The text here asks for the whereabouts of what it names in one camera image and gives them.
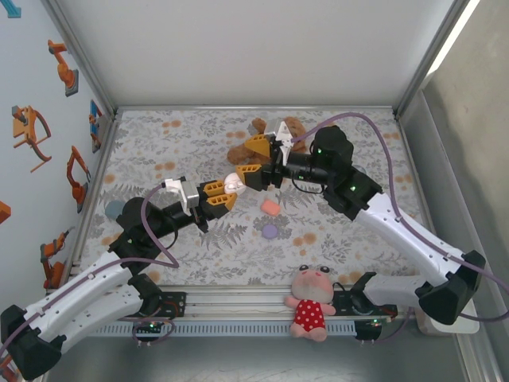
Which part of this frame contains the white round earbud case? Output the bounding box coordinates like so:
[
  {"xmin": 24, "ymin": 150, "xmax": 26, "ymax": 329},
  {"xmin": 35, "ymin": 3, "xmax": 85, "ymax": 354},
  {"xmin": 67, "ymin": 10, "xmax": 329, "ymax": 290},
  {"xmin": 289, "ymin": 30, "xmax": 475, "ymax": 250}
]
[{"xmin": 223, "ymin": 172, "xmax": 245, "ymax": 196}]

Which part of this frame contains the brown teddy bear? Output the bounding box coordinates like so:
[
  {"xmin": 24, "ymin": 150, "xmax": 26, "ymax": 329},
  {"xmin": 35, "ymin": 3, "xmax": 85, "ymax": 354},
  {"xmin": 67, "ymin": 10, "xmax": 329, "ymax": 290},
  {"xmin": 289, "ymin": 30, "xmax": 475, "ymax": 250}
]
[{"xmin": 226, "ymin": 116, "xmax": 308, "ymax": 166}]

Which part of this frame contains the grey-blue rounded object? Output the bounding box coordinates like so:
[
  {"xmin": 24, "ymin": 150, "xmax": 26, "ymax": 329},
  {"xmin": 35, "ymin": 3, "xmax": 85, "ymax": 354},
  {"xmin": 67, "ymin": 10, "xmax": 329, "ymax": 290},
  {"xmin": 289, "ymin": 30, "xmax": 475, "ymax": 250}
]
[{"xmin": 104, "ymin": 200, "xmax": 126, "ymax": 220}]

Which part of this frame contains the floral tablecloth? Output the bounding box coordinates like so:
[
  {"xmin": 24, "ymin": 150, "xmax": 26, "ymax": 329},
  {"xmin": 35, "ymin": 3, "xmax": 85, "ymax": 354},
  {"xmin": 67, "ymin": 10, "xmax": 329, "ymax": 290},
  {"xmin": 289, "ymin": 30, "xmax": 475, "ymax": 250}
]
[{"xmin": 85, "ymin": 109, "xmax": 422, "ymax": 287}]

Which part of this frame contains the pink frog plush toy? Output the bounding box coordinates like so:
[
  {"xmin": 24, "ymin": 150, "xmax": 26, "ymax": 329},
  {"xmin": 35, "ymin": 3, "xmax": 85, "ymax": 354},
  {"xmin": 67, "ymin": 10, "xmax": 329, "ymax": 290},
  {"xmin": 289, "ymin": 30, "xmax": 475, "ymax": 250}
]
[{"xmin": 285, "ymin": 264, "xmax": 338, "ymax": 342}]

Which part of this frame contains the blue orange machine sticker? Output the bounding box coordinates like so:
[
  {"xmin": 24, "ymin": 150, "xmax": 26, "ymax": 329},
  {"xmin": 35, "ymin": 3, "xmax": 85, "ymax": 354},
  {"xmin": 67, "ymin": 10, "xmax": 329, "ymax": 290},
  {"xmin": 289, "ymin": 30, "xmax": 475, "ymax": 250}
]
[{"xmin": 87, "ymin": 99, "xmax": 104, "ymax": 154}]

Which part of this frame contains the orange claw gripper sticker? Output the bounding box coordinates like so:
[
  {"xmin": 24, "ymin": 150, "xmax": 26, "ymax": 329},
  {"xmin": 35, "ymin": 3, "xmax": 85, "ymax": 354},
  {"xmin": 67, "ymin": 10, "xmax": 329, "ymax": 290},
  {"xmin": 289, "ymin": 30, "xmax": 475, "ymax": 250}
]
[{"xmin": 10, "ymin": 105, "xmax": 52, "ymax": 173}]

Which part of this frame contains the white tissue box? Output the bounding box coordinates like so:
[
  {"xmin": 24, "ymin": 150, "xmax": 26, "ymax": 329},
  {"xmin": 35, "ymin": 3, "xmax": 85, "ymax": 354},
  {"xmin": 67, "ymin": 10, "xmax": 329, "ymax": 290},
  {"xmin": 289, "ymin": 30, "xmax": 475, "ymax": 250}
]
[{"xmin": 415, "ymin": 296, "xmax": 480, "ymax": 335}]

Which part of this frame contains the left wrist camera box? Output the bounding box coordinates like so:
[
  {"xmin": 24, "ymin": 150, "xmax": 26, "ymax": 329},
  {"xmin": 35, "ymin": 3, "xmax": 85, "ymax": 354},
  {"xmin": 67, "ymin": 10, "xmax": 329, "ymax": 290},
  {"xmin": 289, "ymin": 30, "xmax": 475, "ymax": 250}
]
[{"xmin": 161, "ymin": 177, "xmax": 200, "ymax": 212}]

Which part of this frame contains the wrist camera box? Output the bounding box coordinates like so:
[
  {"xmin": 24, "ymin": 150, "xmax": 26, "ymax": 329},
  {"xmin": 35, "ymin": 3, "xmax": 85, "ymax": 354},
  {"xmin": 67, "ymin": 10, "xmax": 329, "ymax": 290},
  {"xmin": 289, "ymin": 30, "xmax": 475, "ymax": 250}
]
[
  {"xmin": 161, "ymin": 177, "xmax": 200, "ymax": 212},
  {"xmin": 266, "ymin": 119, "xmax": 297, "ymax": 168}
]

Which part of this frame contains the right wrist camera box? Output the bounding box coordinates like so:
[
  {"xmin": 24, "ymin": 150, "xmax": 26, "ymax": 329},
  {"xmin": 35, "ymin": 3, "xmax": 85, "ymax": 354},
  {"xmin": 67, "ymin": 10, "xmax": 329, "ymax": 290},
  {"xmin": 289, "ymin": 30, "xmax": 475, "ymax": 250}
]
[{"xmin": 266, "ymin": 119, "xmax": 297, "ymax": 168}]

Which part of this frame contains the aluminium frame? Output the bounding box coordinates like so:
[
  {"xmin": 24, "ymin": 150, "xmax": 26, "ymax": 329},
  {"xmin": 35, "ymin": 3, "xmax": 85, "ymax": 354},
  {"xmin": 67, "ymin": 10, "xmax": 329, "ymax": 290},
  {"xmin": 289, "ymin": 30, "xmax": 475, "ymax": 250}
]
[{"xmin": 37, "ymin": 0, "xmax": 509, "ymax": 382}]

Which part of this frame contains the white slotted cable duct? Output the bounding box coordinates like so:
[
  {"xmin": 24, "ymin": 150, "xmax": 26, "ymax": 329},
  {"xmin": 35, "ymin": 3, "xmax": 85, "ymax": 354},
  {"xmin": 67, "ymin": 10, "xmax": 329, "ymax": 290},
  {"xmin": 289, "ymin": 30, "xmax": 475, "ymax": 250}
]
[{"xmin": 85, "ymin": 321, "xmax": 358, "ymax": 338}]

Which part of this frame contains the blue machine wall sticker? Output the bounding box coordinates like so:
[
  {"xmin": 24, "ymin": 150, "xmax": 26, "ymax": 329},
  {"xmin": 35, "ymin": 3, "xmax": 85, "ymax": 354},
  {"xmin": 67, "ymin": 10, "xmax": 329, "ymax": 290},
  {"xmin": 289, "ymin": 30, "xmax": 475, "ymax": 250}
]
[{"xmin": 0, "ymin": 0, "xmax": 23, "ymax": 19}]

